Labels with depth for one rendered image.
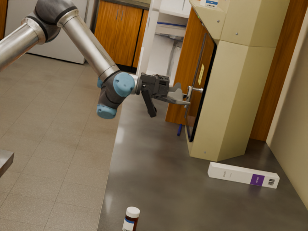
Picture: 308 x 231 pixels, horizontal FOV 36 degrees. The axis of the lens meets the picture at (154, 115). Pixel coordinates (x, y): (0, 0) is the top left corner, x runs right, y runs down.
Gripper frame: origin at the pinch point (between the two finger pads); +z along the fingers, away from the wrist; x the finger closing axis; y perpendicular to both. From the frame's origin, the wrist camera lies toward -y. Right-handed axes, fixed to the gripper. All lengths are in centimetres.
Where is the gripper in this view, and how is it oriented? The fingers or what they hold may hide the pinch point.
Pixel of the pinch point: (186, 101)
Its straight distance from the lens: 185.7
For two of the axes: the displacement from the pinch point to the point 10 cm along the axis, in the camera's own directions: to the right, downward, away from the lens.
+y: 2.1, -9.3, -3.1
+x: 0.0, -3.2, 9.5
